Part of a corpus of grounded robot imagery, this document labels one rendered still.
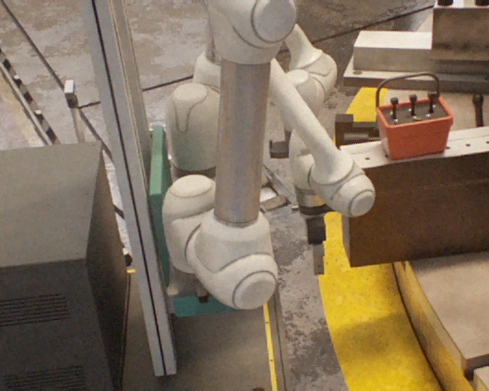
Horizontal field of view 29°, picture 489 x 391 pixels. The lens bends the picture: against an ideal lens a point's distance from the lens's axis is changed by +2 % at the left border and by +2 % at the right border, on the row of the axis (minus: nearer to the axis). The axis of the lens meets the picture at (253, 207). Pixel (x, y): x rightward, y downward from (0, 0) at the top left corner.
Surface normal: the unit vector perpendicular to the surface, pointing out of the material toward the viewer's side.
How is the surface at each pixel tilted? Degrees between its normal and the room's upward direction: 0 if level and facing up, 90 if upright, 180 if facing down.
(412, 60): 72
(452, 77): 0
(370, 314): 0
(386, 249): 90
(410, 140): 97
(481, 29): 90
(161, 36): 0
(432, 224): 90
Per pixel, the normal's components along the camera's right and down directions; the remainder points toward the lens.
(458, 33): -0.28, 0.57
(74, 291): 0.07, 0.56
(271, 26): 0.48, 0.37
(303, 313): -0.08, -0.82
